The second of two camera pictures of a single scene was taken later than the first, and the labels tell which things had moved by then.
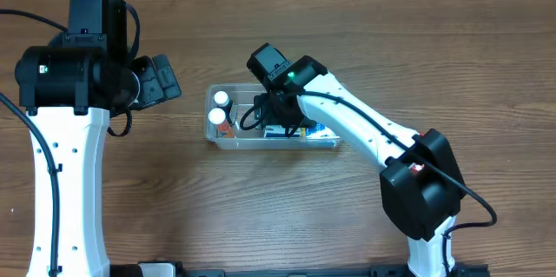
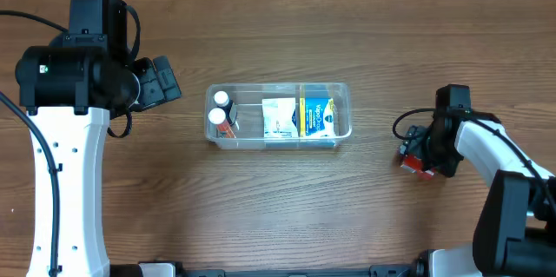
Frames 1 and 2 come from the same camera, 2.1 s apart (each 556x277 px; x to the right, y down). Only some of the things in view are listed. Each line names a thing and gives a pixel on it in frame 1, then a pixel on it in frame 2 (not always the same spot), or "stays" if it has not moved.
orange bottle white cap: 223,129 stays
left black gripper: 161,80 stays
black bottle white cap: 222,101 stays
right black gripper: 274,113 -> 417,149
